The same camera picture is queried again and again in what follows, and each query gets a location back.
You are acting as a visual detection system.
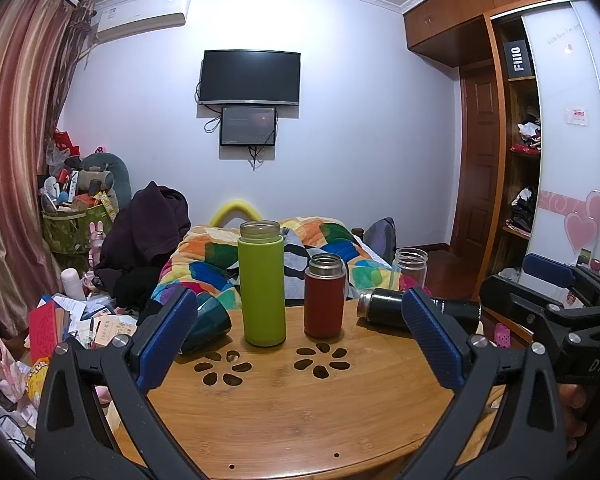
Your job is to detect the pile of papers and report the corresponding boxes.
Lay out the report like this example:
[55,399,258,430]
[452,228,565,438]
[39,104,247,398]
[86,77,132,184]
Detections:
[30,292,146,352]

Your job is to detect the dark purple clothing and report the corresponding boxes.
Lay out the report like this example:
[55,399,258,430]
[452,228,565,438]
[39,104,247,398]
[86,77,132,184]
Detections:
[94,181,192,311]

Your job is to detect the folded dark clothes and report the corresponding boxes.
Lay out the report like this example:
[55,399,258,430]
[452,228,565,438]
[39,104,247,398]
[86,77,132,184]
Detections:
[510,187,537,233]

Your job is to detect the red paper envelope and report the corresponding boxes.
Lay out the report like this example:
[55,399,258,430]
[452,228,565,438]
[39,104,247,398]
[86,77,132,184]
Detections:
[28,305,58,361]

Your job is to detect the white sliding wardrobe door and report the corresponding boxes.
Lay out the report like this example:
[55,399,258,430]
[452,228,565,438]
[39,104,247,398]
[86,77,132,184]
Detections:
[522,0,600,271]

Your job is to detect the folded light clothes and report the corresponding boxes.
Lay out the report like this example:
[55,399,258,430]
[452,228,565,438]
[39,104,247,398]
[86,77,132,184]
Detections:
[517,117,543,153]

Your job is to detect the white plastic bottle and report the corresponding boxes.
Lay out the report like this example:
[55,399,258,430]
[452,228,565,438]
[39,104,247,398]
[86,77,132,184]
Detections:
[61,268,84,302]

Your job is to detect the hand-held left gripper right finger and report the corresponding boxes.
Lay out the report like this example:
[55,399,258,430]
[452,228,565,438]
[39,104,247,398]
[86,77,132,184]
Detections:
[395,286,568,480]

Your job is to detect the black cup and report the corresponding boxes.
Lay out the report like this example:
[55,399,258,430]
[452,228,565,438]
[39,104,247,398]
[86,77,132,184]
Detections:
[356,287,481,333]

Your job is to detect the red cup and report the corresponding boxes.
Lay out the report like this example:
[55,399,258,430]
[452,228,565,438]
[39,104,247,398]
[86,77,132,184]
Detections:
[304,253,345,339]

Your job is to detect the grey blue backpack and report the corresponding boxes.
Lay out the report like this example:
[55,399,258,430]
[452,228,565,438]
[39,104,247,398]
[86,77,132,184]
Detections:
[362,217,397,261]

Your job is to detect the white air conditioner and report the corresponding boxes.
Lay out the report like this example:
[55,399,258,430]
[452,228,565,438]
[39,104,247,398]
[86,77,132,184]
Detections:
[94,0,192,42]

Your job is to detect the yellow foam tube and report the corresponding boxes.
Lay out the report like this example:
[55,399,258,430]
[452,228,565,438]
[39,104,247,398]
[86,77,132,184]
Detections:
[209,200,255,228]

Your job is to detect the brown wooden door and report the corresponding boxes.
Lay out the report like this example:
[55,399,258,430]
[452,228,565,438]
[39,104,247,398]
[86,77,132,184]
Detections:
[452,62,501,261]

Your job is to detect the green storage basket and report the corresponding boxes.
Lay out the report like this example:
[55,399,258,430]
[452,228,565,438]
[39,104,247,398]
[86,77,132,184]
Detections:
[42,205,118,257]

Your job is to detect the red gift bag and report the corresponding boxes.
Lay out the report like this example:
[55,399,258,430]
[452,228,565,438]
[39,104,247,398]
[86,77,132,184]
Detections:
[54,130,82,158]

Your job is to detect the striped pink curtain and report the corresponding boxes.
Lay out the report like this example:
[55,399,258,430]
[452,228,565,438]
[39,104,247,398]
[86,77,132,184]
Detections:
[0,0,97,341]

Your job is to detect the pink plastic bag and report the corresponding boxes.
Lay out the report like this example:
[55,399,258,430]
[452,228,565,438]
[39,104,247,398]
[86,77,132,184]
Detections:
[0,327,31,403]

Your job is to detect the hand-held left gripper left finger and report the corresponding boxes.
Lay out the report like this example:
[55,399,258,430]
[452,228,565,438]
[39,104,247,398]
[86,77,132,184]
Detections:
[35,286,208,480]

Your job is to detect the black printed box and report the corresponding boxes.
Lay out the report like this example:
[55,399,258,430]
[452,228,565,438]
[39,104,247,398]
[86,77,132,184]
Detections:
[500,39,533,82]

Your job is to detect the colourful patchwork blanket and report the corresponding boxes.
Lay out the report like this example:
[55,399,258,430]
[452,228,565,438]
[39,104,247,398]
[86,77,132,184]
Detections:
[152,217,393,311]

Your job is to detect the small black monitor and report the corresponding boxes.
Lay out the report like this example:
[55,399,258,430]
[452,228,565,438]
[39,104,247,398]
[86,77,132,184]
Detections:
[219,105,278,147]

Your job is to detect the black wall television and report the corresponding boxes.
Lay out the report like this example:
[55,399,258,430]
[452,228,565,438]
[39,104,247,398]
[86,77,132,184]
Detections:
[200,50,301,107]

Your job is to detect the person's right hand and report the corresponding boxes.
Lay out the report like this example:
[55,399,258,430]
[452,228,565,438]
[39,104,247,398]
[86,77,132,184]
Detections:
[559,383,589,453]

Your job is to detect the green cup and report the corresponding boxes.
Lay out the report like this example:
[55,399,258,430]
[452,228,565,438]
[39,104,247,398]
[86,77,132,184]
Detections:
[237,220,286,347]

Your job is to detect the wooden wardrobe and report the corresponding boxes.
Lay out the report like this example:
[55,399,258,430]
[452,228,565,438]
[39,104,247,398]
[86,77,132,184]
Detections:
[404,0,600,281]

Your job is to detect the grey curved pillow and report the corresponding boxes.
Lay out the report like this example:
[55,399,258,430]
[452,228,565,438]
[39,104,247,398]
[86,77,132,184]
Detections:
[77,152,132,208]

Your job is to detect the dark teal cup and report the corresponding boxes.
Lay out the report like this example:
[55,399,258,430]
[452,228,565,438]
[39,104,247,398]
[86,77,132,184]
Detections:
[180,292,232,355]

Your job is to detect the clear glass cup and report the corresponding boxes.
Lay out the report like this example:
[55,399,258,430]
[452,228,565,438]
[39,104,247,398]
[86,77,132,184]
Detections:
[391,248,429,292]

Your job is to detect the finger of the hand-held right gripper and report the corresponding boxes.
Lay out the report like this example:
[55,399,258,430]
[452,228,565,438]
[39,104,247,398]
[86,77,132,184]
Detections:
[480,275,600,341]
[522,253,600,306]

